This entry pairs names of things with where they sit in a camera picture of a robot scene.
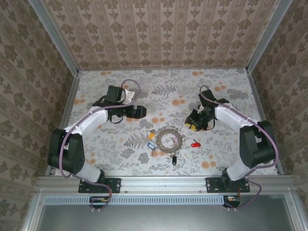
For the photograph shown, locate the key with red tag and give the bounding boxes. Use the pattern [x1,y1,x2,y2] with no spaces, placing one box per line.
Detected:
[186,138,202,149]

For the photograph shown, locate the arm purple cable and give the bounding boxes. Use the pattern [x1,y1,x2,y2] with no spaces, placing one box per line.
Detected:
[59,78,142,213]
[199,84,280,212]

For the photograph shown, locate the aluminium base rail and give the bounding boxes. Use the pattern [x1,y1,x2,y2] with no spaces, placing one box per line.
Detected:
[36,175,293,193]

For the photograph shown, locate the grey metal panel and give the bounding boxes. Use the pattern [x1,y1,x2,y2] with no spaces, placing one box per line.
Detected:
[36,204,300,231]

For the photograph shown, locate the small wired circuit board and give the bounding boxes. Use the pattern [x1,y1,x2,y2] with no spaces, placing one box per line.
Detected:
[89,196,109,209]
[223,194,241,208]

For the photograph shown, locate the aluminium table edge rail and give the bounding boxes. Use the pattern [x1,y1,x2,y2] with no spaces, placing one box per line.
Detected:
[45,71,81,176]
[245,68,286,175]

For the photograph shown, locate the aluminium frame post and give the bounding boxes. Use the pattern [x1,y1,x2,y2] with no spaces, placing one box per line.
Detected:
[245,0,293,73]
[27,0,80,76]

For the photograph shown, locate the key with blue tag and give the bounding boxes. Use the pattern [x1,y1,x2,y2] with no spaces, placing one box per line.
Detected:
[146,141,158,157]

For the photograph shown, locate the grey slotted cable duct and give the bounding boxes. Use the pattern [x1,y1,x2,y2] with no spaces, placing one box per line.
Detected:
[44,195,226,205]

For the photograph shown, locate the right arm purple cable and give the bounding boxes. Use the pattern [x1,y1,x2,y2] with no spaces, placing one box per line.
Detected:
[199,84,280,212]

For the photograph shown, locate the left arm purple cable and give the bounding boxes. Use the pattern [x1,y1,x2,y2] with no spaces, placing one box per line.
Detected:
[59,78,142,213]

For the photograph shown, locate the metal keyring bundle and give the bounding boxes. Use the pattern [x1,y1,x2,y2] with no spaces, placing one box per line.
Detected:
[154,126,185,154]

